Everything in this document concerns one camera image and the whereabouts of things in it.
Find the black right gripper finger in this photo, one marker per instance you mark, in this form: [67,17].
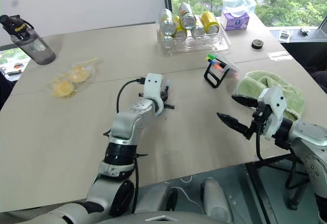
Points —
[233,123]
[245,100]

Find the clear marker pouch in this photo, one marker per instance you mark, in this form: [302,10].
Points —
[230,68]

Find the black table frame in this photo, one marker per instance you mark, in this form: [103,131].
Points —
[270,183]

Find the green towel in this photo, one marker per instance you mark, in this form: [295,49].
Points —
[281,88]

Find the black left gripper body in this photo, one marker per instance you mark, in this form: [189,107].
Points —
[165,89]

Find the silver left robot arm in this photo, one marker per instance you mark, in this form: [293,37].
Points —
[127,121]

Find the white packet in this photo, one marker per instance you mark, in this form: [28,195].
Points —
[284,36]

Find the grey sports water bottle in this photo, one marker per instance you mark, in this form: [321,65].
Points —
[33,45]

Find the black clip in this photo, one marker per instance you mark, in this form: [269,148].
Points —
[304,31]

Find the blue marker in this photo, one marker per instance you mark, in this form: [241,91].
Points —
[210,60]

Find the white translucent pen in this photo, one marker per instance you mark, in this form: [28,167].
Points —
[167,82]

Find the green yellow marker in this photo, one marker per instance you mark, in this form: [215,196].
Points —
[211,55]

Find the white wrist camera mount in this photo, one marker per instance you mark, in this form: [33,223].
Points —
[152,88]
[274,106]

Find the packaged yellow cake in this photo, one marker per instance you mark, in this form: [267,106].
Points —
[79,73]
[62,89]

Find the silver robot torso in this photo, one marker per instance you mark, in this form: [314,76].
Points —
[76,215]

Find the purple tissue box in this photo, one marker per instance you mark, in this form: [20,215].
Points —
[235,20]

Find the silver drink can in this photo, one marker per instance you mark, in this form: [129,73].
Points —
[167,41]
[198,31]
[166,22]
[187,17]

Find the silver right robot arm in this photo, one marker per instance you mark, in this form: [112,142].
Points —
[306,137]

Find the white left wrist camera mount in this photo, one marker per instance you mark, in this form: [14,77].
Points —
[152,88]

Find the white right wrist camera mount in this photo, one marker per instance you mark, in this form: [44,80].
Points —
[274,106]

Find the yellow drink can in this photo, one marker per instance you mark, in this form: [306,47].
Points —
[180,28]
[210,22]

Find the grey rounded shape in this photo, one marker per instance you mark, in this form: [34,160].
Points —
[215,201]

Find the black pen holder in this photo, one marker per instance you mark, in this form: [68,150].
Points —
[215,77]

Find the orange marker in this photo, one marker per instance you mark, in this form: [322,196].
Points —
[218,67]

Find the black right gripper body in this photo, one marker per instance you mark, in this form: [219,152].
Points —
[261,119]

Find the clear plastic can tray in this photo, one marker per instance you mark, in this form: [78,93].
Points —
[199,43]

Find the black tape roll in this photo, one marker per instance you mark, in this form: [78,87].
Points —
[257,44]

